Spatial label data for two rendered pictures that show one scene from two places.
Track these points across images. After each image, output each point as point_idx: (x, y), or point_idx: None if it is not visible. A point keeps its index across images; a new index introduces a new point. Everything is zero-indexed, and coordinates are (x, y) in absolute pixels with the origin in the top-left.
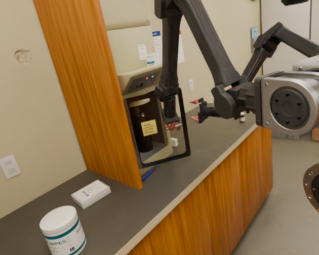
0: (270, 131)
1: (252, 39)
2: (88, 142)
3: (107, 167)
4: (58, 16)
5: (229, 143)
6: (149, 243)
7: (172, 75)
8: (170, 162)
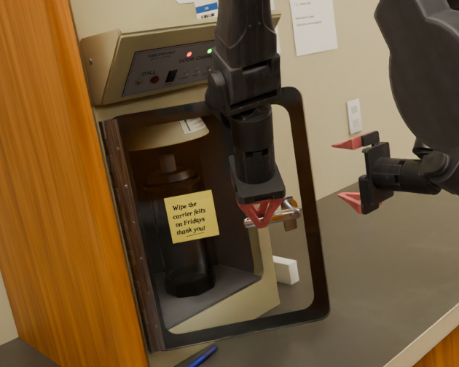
0: None
1: None
2: (16, 256)
3: (61, 336)
4: None
5: None
6: None
7: (251, 18)
8: (266, 336)
